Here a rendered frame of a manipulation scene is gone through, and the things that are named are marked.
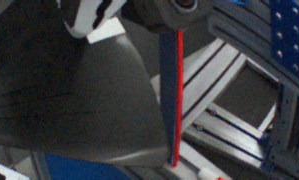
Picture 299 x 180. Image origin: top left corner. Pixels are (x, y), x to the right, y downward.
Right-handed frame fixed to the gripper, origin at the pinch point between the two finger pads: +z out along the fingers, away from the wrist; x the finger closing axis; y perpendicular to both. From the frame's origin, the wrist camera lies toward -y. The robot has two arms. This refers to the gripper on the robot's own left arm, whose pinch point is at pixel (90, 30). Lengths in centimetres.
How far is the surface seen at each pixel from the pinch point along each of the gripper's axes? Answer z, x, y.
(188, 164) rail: 30.6, -14.9, -5.4
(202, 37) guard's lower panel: 124, -87, 41
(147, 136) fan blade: 1.9, 0.9, -8.7
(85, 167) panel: 53, -14, 7
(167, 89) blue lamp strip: 19.4, -12.4, -0.6
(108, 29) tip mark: 1.5, -2.0, -0.2
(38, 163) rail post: 69, -13, 17
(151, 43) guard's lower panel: 118, -72, 43
